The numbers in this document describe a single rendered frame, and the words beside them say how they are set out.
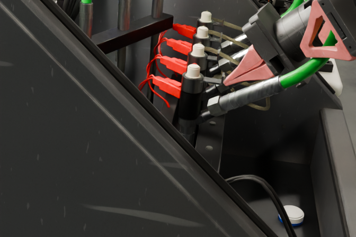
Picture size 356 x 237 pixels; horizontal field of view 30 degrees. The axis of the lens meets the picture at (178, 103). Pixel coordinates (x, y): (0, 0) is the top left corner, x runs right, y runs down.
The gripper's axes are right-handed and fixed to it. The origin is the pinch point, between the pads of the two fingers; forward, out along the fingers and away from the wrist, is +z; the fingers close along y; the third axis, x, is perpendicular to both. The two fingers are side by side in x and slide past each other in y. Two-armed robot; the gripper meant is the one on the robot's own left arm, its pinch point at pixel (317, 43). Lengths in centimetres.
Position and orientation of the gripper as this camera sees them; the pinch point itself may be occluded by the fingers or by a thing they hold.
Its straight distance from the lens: 70.1
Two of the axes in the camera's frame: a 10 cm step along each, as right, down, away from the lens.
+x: 5.1, 8.6, -0.7
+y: -7.5, 4.0, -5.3
